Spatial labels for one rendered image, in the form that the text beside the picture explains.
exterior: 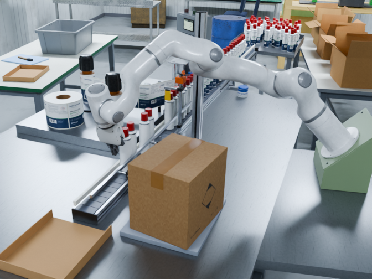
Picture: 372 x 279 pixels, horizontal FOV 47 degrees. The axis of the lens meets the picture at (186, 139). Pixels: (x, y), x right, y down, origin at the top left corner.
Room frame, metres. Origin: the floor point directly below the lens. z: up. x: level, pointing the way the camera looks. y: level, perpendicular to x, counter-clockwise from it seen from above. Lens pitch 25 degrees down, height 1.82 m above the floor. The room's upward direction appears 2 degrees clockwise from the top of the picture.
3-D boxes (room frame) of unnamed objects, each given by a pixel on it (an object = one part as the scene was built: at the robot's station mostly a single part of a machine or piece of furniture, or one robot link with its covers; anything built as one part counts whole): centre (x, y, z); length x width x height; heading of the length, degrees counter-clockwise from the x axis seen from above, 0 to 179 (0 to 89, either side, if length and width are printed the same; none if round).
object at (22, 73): (3.24, 1.26, 0.82); 0.34 x 0.24 x 0.04; 178
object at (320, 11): (4.68, -1.49, 0.97); 0.46 x 0.44 x 0.37; 177
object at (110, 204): (2.10, 0.10, 0.85); 1.65 x 0.11 x 0.05; 160
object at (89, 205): (2.10, 0.10, 0.86); 1.65 x 0.08 x 0.04; 160
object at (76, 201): (1.84, 0.23, 0.90); 1.07 x 0.01 x 0.02; 160
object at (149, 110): (1.87, 0.18, 0.98); 0.05 x 0.05 x 0.20
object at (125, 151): (1.64, 0.26, 0.98); 0.05 x 0.05 x 0.20
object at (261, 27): (4.39, -0.84, 0.98); 0.57 x 0.46 x 0.21; 70
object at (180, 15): (2.17, -0.02, 1.38); 0.17 x 0.10 x 0.19; 35
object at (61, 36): (4.16, 1.18, 0.91); 0.60 x 0.40 x 0.22; 176
